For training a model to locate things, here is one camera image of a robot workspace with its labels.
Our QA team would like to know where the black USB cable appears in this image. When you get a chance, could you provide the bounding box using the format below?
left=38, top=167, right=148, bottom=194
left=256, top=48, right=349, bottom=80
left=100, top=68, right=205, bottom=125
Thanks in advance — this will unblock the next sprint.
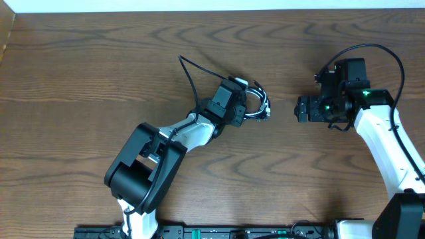
left=244, top=80, right=272, bottom=122

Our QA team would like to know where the white USB cable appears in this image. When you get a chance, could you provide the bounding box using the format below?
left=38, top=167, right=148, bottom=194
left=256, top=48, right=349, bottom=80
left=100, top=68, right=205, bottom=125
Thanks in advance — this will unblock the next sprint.
left=244, top=90, right=272, bottom=120

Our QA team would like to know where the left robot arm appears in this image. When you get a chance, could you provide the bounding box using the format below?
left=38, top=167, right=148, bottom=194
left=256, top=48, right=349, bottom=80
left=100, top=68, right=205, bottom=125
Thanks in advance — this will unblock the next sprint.
left=104, top=77, right=248, bottom=238

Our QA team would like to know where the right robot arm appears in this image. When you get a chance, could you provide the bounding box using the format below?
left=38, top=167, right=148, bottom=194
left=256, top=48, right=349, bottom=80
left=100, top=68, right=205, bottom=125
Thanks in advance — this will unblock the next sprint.
left=294, top=58, right=424, bottom=238

